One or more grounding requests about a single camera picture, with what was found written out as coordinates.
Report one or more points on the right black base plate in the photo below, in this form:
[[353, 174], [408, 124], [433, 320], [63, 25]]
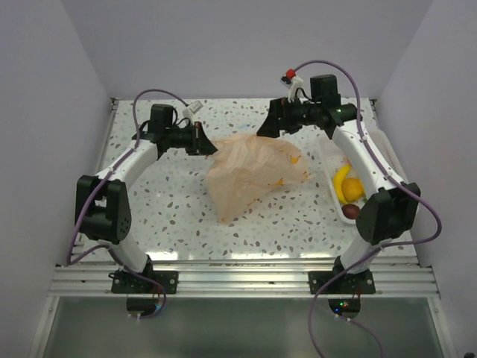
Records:
[[361, 283]]

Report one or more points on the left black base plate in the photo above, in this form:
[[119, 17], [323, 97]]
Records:
[[157, 281]]

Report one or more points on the orange translucent plastic bag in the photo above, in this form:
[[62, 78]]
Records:
[[246, 166]]

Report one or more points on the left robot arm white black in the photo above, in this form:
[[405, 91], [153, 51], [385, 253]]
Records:
[[102, 208]]

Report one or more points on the fake yellow lemon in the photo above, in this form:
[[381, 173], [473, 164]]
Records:
[[352, 189]]

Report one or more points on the aluminium rail frame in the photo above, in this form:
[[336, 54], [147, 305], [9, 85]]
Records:
[[268, 250]]

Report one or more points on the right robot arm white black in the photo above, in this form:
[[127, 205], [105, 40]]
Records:
[[391, 203]]

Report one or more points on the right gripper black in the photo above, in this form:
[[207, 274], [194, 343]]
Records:
[[280, 107]]

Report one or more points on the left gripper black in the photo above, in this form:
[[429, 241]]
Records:
[[200, 145]]

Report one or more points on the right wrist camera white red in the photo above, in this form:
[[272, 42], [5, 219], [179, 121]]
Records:
[[292, 82]]

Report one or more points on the fake yellow banana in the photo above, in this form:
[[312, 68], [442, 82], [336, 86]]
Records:
[[337, 181]]

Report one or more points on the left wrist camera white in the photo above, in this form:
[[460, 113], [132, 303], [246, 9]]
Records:
[[192, 109]]

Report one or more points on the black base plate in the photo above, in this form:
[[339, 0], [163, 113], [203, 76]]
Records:
[[157, 281], [361, 283]]

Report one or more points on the fake dark purple plum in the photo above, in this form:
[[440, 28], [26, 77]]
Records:
[[350, 211]]

